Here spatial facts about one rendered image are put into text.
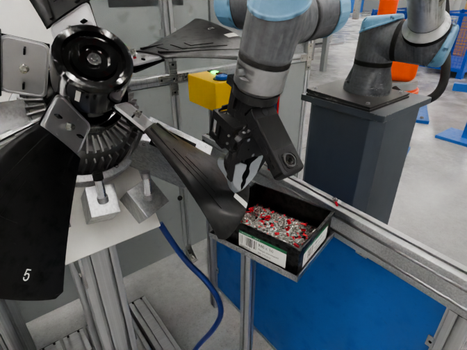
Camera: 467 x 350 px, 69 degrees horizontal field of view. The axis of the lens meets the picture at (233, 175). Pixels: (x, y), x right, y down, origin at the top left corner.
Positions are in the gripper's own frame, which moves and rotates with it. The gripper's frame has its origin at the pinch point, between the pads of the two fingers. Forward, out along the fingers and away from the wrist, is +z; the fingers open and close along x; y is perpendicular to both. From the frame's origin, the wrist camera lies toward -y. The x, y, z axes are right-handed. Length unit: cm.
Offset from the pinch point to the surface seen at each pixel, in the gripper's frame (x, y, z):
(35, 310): 40, 60, 112
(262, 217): -12.6, 1.8, 17.1
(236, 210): 2.7, -3.2, 1.2
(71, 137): 23.3, 17.1, -6.7
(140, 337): 9, 22, 102
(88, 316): 25, 29, 78
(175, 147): 8.7, 9.2, -6.0
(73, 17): 16.2, 33.3, -19.3
